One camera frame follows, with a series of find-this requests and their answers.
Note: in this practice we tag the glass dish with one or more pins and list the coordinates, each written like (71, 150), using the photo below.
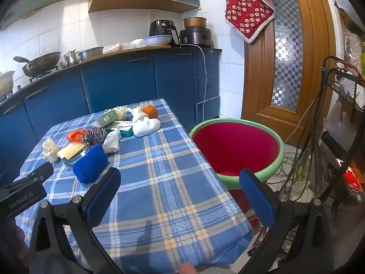
(131, 46)

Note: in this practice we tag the red floral quilted cloth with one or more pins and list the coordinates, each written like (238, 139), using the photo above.
(245, 8)

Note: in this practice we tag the wooden door with mosaic glass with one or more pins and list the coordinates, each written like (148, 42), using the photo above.
(262, 91)

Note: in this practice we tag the green onion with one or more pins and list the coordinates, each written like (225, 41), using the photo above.
(302, 165)

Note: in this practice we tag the black wok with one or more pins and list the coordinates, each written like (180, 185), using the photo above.
(42, 61)

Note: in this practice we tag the person's right hand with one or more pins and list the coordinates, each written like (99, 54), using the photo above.
(188, 268)

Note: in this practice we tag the range hood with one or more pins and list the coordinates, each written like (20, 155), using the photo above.
(25, 0)

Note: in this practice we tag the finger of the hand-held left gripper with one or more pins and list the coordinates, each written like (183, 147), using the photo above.
(42, 171)

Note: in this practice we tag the pale plastic soap dish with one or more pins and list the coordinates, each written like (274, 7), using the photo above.
(70, 159)

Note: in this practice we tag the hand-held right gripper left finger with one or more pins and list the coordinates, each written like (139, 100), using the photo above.
(104, 198)

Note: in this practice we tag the white clay pot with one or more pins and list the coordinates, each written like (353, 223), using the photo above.
(5, 81)

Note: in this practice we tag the egg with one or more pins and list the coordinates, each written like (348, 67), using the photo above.
(116, 47)

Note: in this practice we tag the white knotted bag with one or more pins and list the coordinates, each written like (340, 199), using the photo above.
(145, 125)

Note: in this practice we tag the gas stove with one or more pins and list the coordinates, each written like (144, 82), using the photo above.
(42, 77)

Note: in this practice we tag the cream tissue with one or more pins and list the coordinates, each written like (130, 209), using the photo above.
(50, 148)

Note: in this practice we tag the white bowl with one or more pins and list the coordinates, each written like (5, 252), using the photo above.
(156, 40)

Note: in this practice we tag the steel kettle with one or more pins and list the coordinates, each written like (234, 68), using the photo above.
(70, 58)

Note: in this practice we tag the white and teal medicine box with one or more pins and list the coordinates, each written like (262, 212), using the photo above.
(127, 132)

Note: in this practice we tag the orange rubber glove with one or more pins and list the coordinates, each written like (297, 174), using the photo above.
(74, 135)

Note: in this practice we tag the blue base cabinet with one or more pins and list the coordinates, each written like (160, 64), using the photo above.
(119, 80)

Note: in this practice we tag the person's grey trousers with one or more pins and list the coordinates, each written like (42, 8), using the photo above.
(214, 270)

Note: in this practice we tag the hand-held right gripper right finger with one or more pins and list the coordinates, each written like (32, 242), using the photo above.
(255, 201)

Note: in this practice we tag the dark multicooker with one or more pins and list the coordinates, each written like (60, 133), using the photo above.
(196, 37)

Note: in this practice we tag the steel bowl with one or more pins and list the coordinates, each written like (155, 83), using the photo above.
(89, 53)

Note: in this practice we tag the red basin with green rim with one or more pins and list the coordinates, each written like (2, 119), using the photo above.
(236, 148)

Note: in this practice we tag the white paper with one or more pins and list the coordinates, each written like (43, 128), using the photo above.
(121, 113)

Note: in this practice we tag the blue plaid tablecloth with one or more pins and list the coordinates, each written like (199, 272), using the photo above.
(159, 182)

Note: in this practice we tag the steel wool scrubber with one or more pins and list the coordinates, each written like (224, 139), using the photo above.
(95, 135)

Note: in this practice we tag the red packet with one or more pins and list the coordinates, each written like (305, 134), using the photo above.
(355, 181)

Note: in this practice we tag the pale cabbage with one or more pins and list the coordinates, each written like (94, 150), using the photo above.
(137, 42)

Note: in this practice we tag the brown inner pot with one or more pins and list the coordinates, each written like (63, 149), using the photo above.
(194, 22)

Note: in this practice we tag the green cardboard box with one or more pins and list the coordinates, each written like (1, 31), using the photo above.
(107, 118)

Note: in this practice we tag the blue knitted scrubber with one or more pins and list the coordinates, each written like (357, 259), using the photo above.
(89, 164)

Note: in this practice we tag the clear plastic bag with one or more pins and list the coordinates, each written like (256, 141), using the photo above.
(339, 122)

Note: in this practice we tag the orange fruit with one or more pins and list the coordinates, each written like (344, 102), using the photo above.
(150, 110)

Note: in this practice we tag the black air fryer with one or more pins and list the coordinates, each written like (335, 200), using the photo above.
(161, 28)

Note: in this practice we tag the white plastic bag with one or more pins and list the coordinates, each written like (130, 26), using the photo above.
(302, 192)
(111, 144)

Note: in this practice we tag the person's left hand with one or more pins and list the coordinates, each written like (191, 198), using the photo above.
(22, 244)

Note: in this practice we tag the blue drawer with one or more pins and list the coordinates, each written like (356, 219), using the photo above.
(206, 64)
(209, 88)
(211, 111)

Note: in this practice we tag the yellow soap bar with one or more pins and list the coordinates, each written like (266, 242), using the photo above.
(71, 149)

